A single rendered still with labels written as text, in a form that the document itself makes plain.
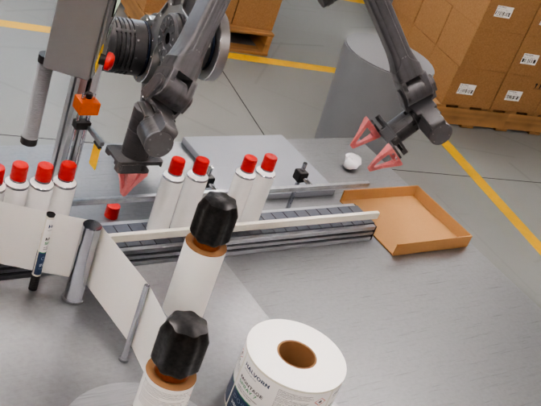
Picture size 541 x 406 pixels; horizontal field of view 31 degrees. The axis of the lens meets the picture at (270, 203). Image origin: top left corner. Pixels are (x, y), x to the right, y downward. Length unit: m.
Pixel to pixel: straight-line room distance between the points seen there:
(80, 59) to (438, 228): 1.34
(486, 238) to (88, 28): 3.24
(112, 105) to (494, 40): 2.26
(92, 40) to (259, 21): 3.91
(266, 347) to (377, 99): 2.85
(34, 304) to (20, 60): 3.05
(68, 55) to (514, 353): 1.33
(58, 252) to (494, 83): 4.23
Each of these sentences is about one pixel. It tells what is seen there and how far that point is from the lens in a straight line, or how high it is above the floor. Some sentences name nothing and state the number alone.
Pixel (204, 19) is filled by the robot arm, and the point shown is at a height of 1.47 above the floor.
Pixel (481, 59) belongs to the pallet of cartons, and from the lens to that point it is 5.75.
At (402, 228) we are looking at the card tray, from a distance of 2.81.
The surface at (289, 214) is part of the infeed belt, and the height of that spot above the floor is 0.88.
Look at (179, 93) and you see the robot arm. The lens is 1.87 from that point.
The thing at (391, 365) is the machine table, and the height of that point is 0.83.
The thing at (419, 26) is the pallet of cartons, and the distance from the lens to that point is 6.03.
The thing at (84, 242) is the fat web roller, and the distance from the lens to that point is 1.93.
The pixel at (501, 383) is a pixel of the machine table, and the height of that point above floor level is 0.83.
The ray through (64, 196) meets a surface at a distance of 2.08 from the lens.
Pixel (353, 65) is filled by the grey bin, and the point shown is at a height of 0.56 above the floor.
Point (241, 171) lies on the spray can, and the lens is 2.31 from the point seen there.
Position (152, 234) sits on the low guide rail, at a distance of 2.24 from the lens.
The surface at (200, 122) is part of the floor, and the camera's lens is 4.82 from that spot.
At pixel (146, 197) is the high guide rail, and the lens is 2.27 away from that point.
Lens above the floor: 2.14
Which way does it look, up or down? 29 degrees down
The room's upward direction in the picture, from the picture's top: 21 degrees clockwise
